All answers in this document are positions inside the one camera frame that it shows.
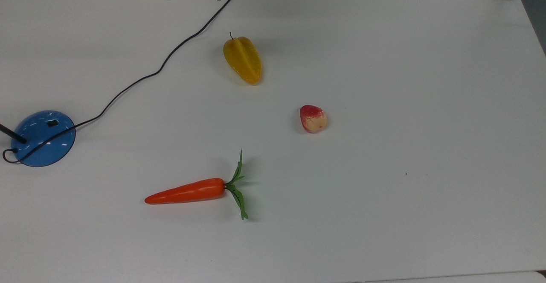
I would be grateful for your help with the yellow toy starfruit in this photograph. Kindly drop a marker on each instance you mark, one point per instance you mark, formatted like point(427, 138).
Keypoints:
point(244, 61)

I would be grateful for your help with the red toy peach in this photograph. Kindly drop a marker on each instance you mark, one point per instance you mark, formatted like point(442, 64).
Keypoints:
point(313, 118)

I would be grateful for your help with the blue round lamp base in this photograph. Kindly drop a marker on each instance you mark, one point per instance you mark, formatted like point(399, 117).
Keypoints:
point(42, 140)

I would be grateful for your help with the orange toy carrot green leaves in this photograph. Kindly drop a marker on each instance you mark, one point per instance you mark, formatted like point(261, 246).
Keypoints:
point(192, 191)

